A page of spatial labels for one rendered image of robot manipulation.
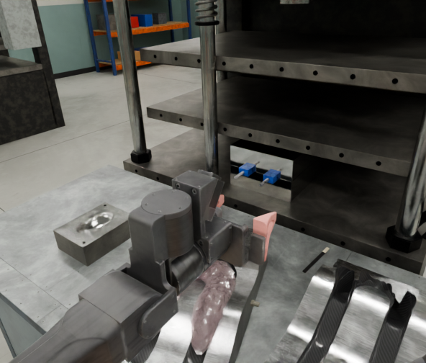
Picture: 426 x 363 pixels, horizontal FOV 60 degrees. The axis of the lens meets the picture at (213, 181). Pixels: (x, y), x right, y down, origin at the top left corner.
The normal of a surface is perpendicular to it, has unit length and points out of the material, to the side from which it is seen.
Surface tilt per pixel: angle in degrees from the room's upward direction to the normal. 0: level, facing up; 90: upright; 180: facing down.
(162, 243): 90
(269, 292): 0
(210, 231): 2
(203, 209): 90
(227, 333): 28
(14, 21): 90
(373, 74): 90
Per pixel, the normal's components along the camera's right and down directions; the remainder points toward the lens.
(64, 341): -0.02, -0.89
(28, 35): 0.75, 0.29
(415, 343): -0.30, -0.60
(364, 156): -0.59, 0.40
